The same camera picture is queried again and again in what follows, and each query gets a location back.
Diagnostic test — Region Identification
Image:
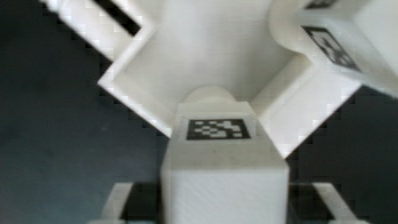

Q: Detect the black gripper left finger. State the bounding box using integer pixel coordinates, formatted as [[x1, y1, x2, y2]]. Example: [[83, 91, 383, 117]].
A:
[[88, 182, 159, 224]]

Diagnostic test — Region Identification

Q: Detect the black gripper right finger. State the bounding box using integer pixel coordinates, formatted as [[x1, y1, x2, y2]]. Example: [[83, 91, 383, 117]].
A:
[[287, 182, 372, 224]]

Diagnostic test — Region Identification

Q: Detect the white short tagged block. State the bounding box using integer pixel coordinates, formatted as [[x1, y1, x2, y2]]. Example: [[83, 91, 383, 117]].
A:
[[163, 86, 290, 224]]

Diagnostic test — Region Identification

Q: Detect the white chair seat part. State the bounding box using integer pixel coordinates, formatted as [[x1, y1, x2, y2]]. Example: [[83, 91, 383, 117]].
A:
[[40, 0, 305, 134]]

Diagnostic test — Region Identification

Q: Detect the white fence frame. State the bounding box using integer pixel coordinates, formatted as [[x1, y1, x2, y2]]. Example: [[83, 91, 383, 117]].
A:
[[251, 55, 362, 157]]

